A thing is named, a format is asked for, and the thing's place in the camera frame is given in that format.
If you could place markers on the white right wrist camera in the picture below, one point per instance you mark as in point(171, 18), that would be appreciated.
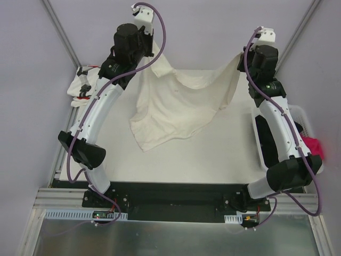
point(265, 36)

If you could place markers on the left white cable duct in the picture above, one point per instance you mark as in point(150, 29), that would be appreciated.
point(84, 215)

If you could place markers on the white cable duct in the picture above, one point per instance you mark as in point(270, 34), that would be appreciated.
point(84, 215)
point(233, 219)

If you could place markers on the white black patterned folded shirt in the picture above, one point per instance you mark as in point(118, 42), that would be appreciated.
point(84, 82)

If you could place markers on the right aluminium frame post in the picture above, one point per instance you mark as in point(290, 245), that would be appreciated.
point(305, 20)

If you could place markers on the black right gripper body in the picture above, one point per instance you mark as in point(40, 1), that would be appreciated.
point(245, 63)

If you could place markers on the right white cable duct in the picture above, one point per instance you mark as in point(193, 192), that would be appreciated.
point(233, 219)

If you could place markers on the aluminium frame post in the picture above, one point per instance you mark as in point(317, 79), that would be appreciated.
point(305, 20)
point(56, 23)

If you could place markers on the white plastic laundry basket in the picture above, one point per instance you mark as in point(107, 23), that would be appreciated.
point(300, 120)

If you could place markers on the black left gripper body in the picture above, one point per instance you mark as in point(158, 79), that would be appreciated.
point(148, 42)

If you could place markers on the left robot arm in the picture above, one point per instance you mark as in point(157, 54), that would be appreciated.
point(131, 44)

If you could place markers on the cream white t shirt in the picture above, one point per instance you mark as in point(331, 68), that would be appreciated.
point(173, 104)

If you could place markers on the left aluminium frame post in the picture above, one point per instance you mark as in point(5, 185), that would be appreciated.
point(56, 23)

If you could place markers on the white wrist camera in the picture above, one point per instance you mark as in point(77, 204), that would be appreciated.
point(265, 36)
point(143, 17)

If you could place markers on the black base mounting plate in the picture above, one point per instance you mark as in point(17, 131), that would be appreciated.
point(175, 202)

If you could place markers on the red white folded shirt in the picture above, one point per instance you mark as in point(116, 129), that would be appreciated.
point(79, 101)

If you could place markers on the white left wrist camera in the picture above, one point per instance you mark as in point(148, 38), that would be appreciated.
point(143, 17)

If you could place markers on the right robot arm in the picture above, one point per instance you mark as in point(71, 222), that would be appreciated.
point(296, 164)

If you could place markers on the pink garment in basket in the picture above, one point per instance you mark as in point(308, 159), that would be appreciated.
point(313, 145)

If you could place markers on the black garment in basket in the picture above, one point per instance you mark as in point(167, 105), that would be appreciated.
point(267, 143)

